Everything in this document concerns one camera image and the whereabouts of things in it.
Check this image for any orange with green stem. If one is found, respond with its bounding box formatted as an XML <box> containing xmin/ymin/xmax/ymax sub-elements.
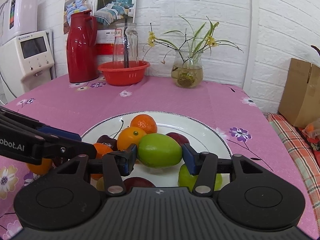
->
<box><xmin>117</xmin><ymin>127</ymin><xmax>147</xmax><ymax>151</ymax></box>

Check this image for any dark red plum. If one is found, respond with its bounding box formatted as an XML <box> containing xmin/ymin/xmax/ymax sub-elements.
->
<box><xmin>166</xmin><ymin>132</ymin><xmax>190</xmax><ymax>147</ymax></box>

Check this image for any green apple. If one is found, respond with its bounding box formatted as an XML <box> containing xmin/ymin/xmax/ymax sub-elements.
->
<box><xmin>137</xmin><ymin>133</ymin><xmax>182</xmax><ymax>168</ymax></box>
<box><xmin>178</xmin><ymin>164</ymin><xmax>222</xmax><ymax>192</ymax></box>

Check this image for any kiwi fruit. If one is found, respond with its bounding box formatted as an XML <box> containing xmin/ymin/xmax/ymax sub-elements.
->
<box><xmin>96</xmin><ymin>177</ymin><xmax>105</xmax><ymax>191</ymax></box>

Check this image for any red apple in plate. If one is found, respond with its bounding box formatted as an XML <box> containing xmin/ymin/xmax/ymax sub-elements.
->
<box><xmin>124</xmin><ymin>177</ymin><xmax>156</xmax><ymax>192</ymax></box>

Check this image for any dark red cherry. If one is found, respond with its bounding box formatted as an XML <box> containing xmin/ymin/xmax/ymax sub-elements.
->
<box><xmin>97</xmin><ymin>120</ymin><xmax>124</xmax><ymax>151</ymax></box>

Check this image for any green apple in plate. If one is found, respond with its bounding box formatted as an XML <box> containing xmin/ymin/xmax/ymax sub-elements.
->
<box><xmin>178</xmin><ymin>164</ymin><xmax>222</xmax><ymax>192</ymax></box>

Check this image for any white oval plate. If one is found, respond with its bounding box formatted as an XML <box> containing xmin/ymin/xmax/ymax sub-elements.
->
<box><xmin>81</xmin><ymin>111</ymin><xmax>232</xmax><ymax>187</ymax></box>

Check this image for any pink floral tablecloth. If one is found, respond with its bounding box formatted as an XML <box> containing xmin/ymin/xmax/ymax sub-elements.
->
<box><xmin>0</xmin><ymin>73</ymin><xmax>320</xmax><ymax>240</ymax></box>

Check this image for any white water dispenser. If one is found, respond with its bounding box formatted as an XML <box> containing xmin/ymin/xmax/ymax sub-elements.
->
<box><xmin>1</xmin><ymin>29</ymin><xmax>56</xmax><ymax>102</ymax></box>

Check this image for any red plastic basket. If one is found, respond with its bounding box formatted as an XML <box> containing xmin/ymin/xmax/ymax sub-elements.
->
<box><xmin>98</xmin><ymin>61</ymin><xmax>150</xmax><ymax>86</ymax></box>

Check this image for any glass vase with plant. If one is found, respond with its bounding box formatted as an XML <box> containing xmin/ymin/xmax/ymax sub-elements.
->
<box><xmin>143</xmin><ymin>15</ymin><xmax>243</xmax><ymax>88</ymax></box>

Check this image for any red thermos jug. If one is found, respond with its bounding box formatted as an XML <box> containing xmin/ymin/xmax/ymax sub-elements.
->
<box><xmin>66</xmin><ymin>10</ymin><xmax>99</xmax><ymax>83</ymax></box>

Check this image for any plaid red cloth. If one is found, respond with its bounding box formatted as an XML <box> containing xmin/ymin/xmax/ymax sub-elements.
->
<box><xmin>267</xmin><ymin>114</ymin><xmax>319</xmax><ymax>222</ymax></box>

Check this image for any brown cardboard box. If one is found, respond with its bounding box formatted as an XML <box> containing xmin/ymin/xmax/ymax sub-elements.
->
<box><xmin>278</xmin><ymin>58</ymin><xmax>320</xmax><ymax>128</ymax></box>

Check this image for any clear plastic bag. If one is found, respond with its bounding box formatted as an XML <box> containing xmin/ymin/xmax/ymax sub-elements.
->
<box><xmin>302</xmin><ymin>119</ymin><xmax>320</xmax><ymax>145</ymax></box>

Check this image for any clear glass pitcher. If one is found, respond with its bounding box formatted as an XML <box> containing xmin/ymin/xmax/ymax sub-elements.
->
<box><xmin>113</xmin><ymin>17</ymin><xmax>139</xmax><ymax>68</ymax></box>

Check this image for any dark purple leaf plant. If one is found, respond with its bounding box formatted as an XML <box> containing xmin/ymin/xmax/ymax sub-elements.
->
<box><xmin>311</xmin><ymin>45</ymin><xmax>320</xmax><ymax>56</ymax></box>

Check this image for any white wall appliance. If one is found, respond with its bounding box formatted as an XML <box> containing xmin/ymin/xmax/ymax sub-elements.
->
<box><xmin>1</xmin><ymin>0</ymin><xmax>38</xmax><ymax>46</ymax></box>

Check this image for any bedding poster on wall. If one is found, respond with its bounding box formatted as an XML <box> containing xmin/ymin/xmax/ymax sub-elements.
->
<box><xmin>63</xmin><ymin>0</ymin><xmax>136</xmax><ymax>55</ymax></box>

